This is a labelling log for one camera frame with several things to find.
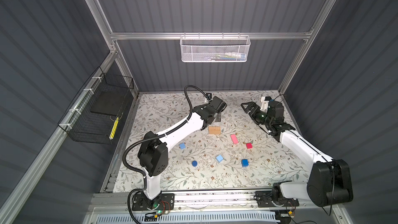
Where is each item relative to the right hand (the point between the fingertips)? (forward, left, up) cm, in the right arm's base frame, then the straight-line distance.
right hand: (246, 109), depth 84 cm
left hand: (0, +21, -3) cm, 21 cm away
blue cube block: (-22, +1, -21) cm, 30 cm away
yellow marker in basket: (-19, +64, +8) cm, 67 cm away
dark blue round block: (-23, +29, -19) cm, 42 cm away
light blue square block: (-20, +15, -18) cm, 31 cm away
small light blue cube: (-12, +37, -20) cm, 44 cm away
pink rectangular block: (-7, +5, -21) cm, 23 cm away
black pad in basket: (-3, +71, +10) cm, 71 cm away
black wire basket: (-10, +75, +9) cm, 76 cm away
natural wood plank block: (0, +17, -19) cm, 26 cm away
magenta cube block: (-12, -4, -21) cm, 24 cm away
